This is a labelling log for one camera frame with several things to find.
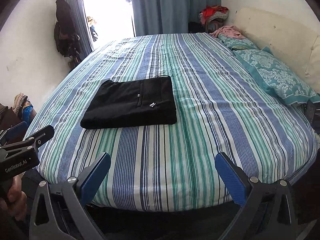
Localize blue curtain left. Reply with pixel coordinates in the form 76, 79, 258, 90
65, 0, 93, 59

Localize cream padded headboard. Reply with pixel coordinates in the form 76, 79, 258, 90
234, 7, 320, 93

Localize dark clothes hanging on wall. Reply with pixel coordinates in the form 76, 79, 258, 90
54, 0, 81, 71

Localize pile of colourful clothes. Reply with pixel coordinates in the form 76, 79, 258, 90
199, 5, 229, 26

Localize blue curtain right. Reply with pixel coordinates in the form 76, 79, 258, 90
132, 0, 221, 36

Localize teal floral pillow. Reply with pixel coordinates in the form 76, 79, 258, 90
218, 34, 259, 50
233, 49, 319, 106

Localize teal floral pillow far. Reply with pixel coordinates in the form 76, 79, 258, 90
218, 34, 259, 50

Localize left hand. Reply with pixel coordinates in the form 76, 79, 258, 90
1, 175, 27, 221

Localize teal floral pillow near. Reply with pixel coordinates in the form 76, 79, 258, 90
233, 49, 319, 106

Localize black pants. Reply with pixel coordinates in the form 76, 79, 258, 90
80, 76, 177, 129

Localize striped bed with sheet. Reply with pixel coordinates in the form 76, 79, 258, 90
23, 32, 318, 212

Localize clothes on cabinet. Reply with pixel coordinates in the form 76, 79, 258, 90
12, 93, 37, 126

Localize blue curtain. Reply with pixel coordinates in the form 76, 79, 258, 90
65, 0, 93, 59
132, 0, 221, 36

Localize brown wooden drawer cabinet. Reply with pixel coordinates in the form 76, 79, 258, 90
0, 105, 27, 142

